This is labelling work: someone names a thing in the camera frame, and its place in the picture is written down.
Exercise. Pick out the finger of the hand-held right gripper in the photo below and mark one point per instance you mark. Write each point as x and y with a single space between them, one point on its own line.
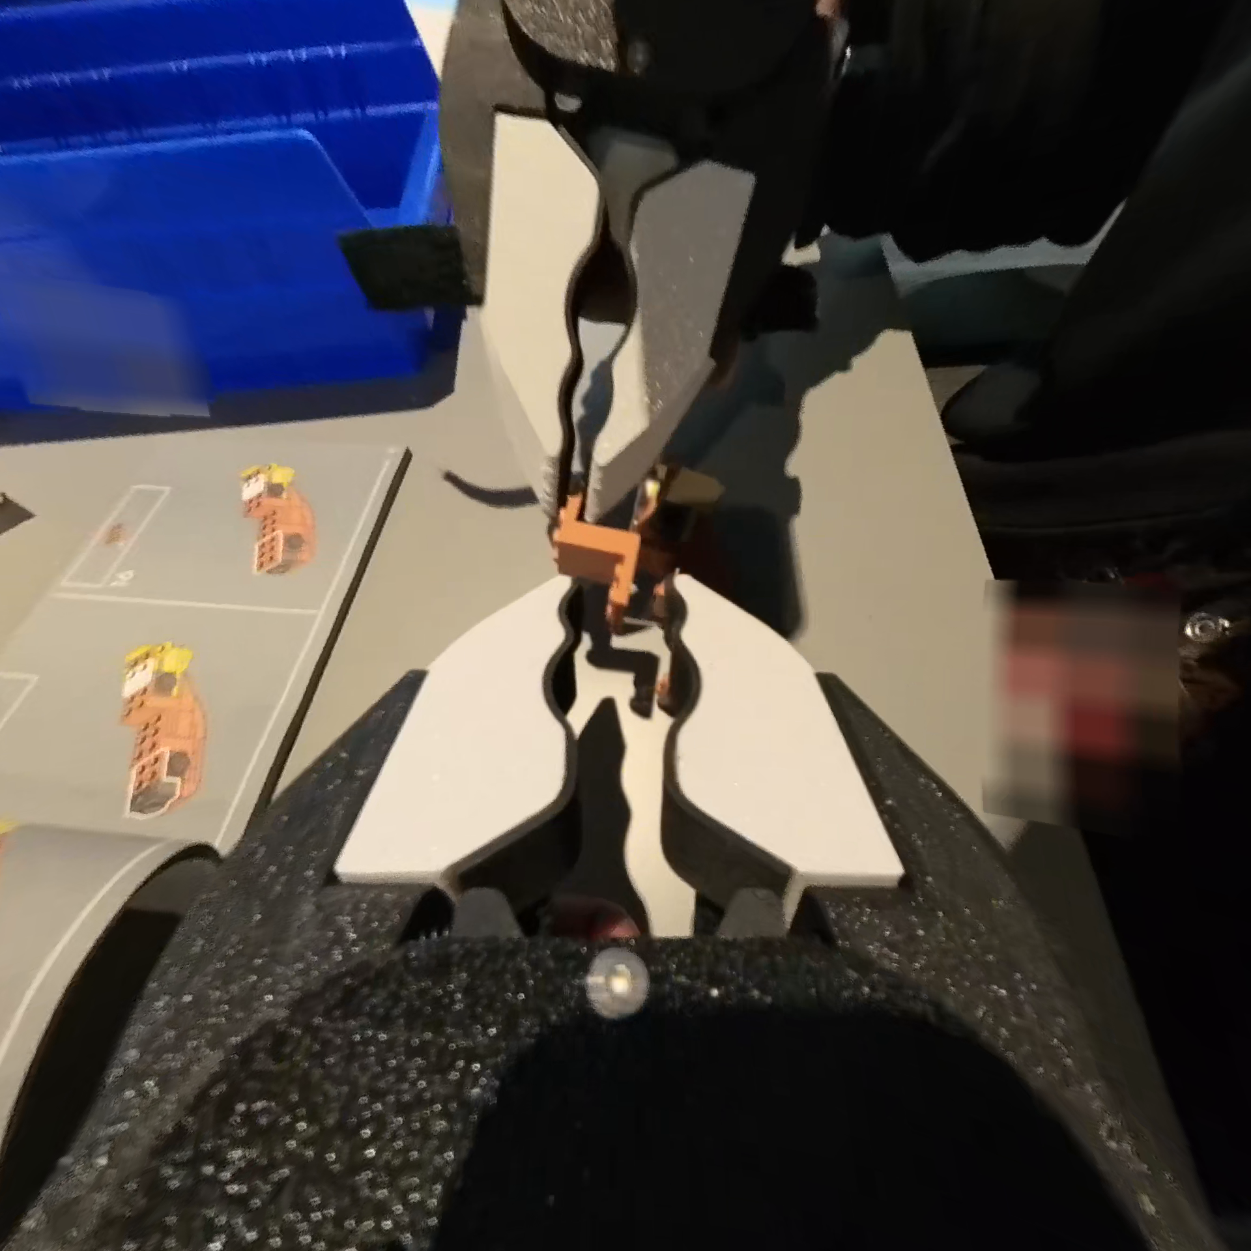
685 274
528 274

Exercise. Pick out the person's dark clothing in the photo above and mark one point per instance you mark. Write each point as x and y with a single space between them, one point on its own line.
1124 469

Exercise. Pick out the brown toy brick assembly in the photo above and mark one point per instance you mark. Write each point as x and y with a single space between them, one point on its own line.
658 564

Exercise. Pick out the person's right forearm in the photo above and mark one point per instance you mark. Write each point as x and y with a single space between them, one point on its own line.
1027 107

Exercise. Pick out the grey building instruction booklet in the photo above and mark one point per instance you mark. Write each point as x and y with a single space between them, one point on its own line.
245 684

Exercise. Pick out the grey desk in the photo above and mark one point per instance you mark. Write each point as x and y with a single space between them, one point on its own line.
860 469

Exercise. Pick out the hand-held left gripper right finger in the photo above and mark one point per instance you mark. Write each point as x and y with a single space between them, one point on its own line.
772 771

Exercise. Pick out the stack of blue storage bins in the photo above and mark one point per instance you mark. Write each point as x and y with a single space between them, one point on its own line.
196 244

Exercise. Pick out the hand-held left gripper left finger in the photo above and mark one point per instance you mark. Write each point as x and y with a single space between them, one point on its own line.
460 771

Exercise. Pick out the person's left hand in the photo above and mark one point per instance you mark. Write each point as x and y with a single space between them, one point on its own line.
597 919

